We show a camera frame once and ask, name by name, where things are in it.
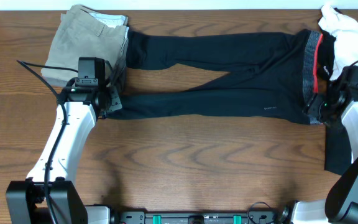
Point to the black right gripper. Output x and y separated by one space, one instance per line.
312 106

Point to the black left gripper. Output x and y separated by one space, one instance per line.
116 102

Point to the black leggings with red waistband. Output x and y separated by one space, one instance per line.
269 74

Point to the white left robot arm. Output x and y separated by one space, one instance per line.
48 193

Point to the black garment under right arm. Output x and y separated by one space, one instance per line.
337 145

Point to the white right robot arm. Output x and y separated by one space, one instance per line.
341 204

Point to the folded grey trousers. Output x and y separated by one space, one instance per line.
65 52

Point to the white crumpled cloth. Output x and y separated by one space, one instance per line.
345 30

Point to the folded khaki trousers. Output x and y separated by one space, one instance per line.
84 32

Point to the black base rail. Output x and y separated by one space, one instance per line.
259 216

